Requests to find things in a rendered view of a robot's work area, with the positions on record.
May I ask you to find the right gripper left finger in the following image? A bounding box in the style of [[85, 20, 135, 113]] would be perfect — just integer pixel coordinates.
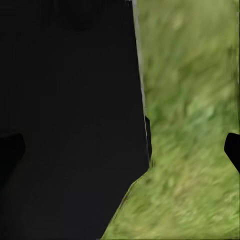
[[0, 133, 26, 193]]

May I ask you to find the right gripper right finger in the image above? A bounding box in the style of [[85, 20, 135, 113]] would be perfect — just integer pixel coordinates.
[[224, 133, 240, 173]]

